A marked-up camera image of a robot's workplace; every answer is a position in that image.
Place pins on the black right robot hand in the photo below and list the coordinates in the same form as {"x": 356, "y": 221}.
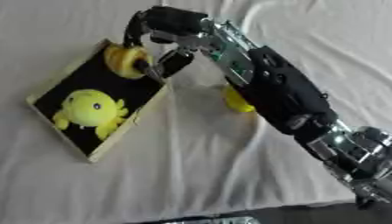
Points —
{"x": 171, "y": 20}

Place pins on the yellow toy banana bunch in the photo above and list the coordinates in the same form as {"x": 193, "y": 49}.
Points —
{"x": 125, "y": 59}

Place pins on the silver and black right robot arm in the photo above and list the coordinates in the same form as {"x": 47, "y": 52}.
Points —
{"x": 278, "y": 84}

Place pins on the tan box with black inside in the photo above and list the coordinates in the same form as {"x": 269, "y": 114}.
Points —
{"x": 99, "y": 84}

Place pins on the yellow toy fruit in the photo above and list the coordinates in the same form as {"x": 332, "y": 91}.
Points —
{"x": 236, "y": 100}

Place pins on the yellow soft toy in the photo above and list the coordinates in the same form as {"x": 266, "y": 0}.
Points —
{"x": 92, "y": 112}

